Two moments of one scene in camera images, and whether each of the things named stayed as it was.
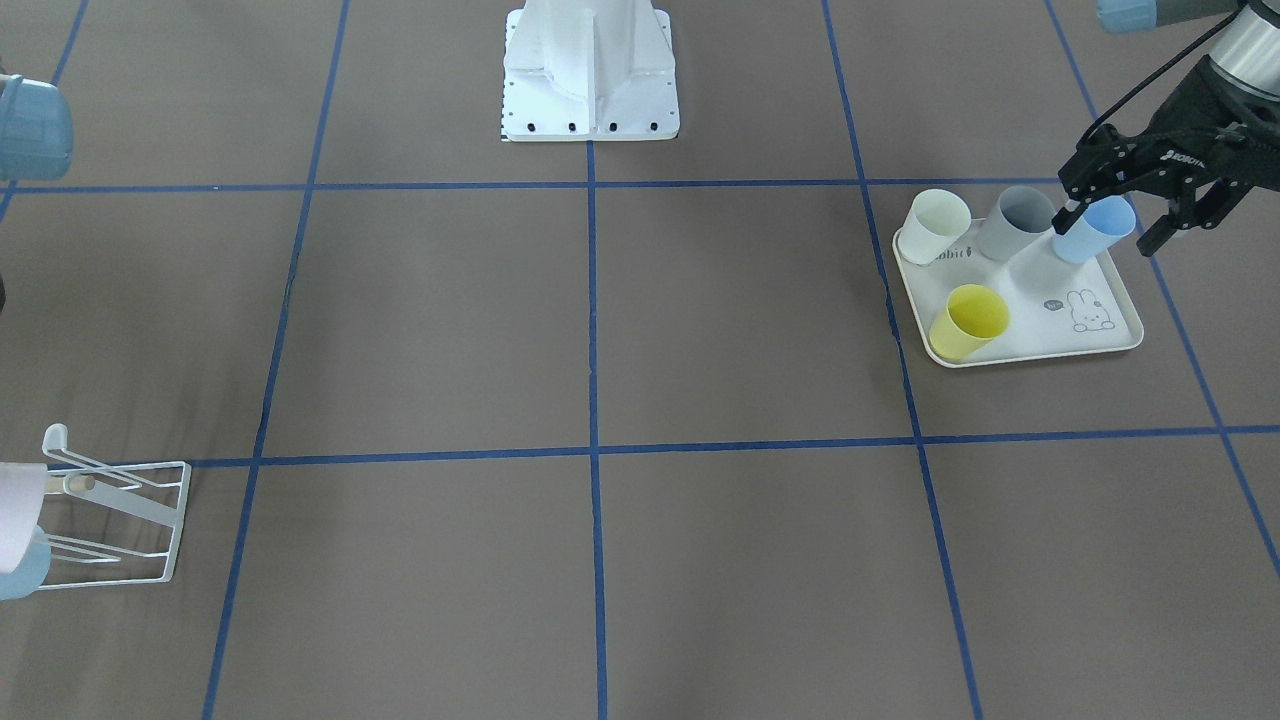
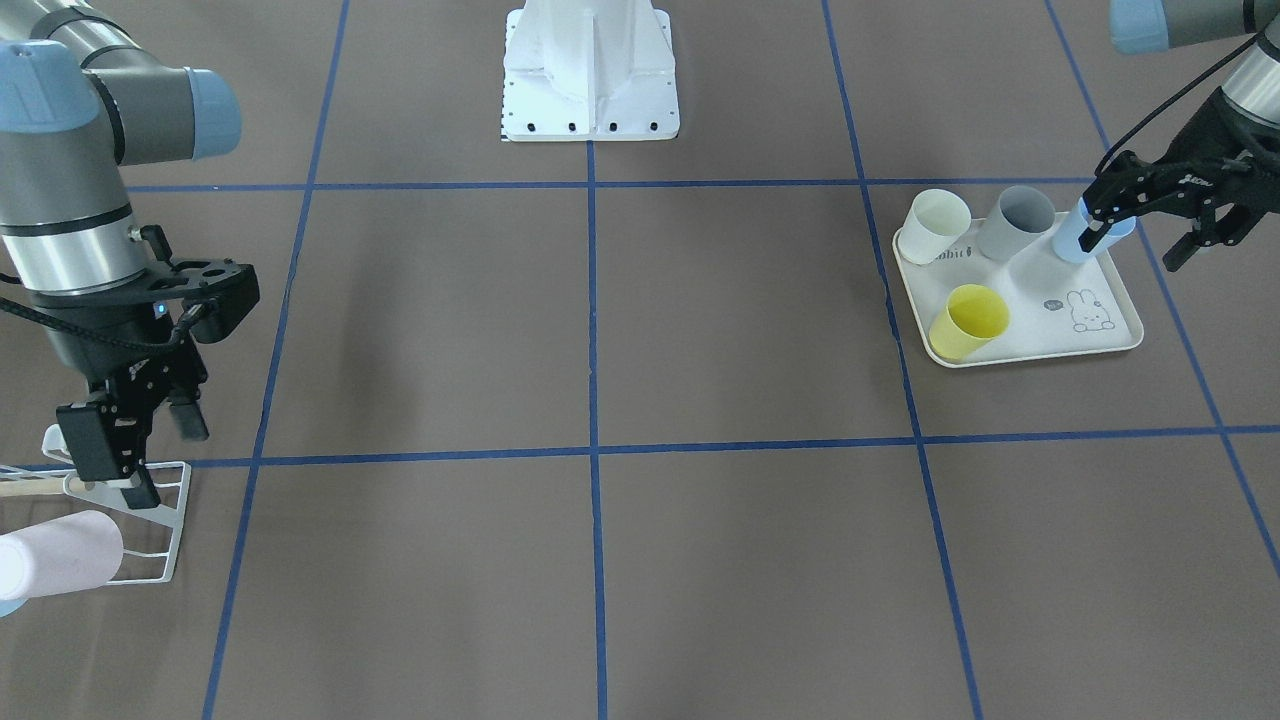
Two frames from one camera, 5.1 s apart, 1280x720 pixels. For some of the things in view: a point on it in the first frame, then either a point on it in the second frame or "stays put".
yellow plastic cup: (971, 318) stays put
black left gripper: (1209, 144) to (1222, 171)
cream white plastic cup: (936, 219) stays put
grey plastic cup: (1021, 216) stays put
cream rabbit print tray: (1056, 307) stays put
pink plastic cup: (23, 492) to (73, 553)
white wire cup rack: (111, 523) stays put
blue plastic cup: (1101, 225) stays put
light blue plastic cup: (32, 570) to (8, 606)
